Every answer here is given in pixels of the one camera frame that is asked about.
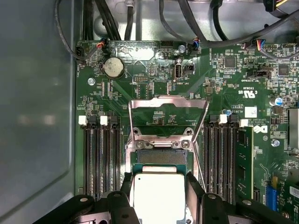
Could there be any blue expansion slot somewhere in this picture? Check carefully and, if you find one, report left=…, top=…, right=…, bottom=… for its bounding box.
left=268, top=176, right=279, bottom=212

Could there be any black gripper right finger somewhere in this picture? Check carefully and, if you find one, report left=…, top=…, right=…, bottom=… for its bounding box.
left=185, top=172, right=296, bottom=224

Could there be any grey PC case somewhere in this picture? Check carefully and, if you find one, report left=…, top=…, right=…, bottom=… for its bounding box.
left=0, top=0, right=299, bottom=224

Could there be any black RAM slot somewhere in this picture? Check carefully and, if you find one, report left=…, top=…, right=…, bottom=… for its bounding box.
left=223, top=114, right=237, bottom=203
left=202, top=114, right=217, bottom=194
left=110, top=115, right=123, bottom=194
left=90, top=115, right=101, bottom=201
left=100, top=115, right=112, bottom=199
left=214, top=114, right=228, bottom=199
left=78, top=115, right=92, bottom=201

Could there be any grey wire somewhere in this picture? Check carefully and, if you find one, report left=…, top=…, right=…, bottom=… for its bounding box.
left=181, top=0, right=211, bottom=45
left=205, top=8, right=299, bottom=47

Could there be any green motherboard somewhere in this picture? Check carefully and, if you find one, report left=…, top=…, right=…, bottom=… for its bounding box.
left=74, top=39, right=299, bottom=224

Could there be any metal socket cover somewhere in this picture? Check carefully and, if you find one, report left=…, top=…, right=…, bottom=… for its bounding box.
left=128, top=95, right=210, bottom=150

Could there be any silver coin battery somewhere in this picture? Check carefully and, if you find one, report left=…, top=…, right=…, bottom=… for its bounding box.
left=102, top=57, right=125, bottom=79

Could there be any thin black wire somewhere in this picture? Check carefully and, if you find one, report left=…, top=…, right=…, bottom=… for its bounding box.
left=54, top=0, right=82, bottom=63

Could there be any green RAM stick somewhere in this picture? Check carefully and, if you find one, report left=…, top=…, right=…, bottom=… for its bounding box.
left=235, top=125, right=255, bottom=199

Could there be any thick black wire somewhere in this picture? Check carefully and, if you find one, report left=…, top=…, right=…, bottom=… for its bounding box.
left=83, top=0, right=95, bottom=42
left=125, top=6, right=136, bottom=42
left=211, top=0, right=229, bottom=42
left=95, top=0, right=122, bottom=42

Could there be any silver CPU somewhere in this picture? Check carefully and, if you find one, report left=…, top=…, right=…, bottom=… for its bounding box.
left=129, top=162, right=188, bottom=224

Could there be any thin metal locking lever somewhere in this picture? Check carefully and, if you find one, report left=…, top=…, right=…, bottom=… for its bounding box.
left=192, top=141, right=207, bottom=194

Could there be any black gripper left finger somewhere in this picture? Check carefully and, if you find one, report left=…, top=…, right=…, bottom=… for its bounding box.
left=56, top=172, right=141, bottom=224

